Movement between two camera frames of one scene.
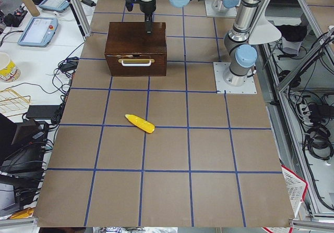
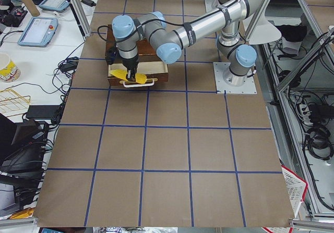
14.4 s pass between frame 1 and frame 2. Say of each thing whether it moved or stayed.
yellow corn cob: moved
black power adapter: stayed
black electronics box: stayed
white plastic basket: stayed
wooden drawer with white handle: moved
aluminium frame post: stayed
